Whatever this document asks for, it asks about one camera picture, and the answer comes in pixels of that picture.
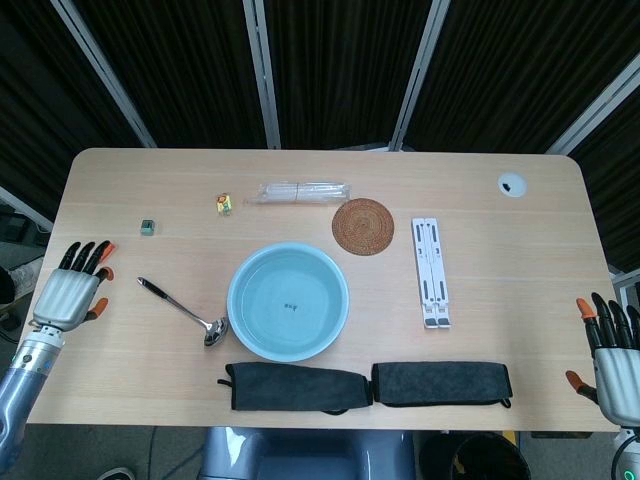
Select white table cable grommet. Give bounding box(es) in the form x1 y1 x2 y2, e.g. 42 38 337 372
497 172 528 198

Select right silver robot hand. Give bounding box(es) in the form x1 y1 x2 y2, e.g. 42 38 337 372
565 292 640 429

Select dark grey folded towel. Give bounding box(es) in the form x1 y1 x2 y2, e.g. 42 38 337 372
370 360 515 409
217 362 374 415

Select grey metal partition post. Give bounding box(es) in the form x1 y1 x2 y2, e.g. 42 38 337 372
0 185 54 232
49 0 157 149
388 0 451 152
243 0 282 150
545 64 640 155

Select silver ladle spoon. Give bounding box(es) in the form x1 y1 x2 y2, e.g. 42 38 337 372
137 277 230 348

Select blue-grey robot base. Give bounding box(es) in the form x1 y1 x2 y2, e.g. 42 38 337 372
198 427 416 480

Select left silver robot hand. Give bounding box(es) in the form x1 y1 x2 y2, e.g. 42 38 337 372
32 241 117 331

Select clear plastic straw pack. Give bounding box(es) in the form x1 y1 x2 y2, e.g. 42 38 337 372
243 182 352 207

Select round woven brown coaster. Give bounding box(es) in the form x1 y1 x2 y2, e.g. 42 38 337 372
332 198 396 257

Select white folding laptop stand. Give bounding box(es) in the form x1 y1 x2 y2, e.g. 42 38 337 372
411 217 454 330

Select black waste bin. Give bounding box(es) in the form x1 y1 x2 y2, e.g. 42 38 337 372
449 432 531 480

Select light blue bowl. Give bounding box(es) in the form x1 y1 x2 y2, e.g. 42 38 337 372
226 242 351 363

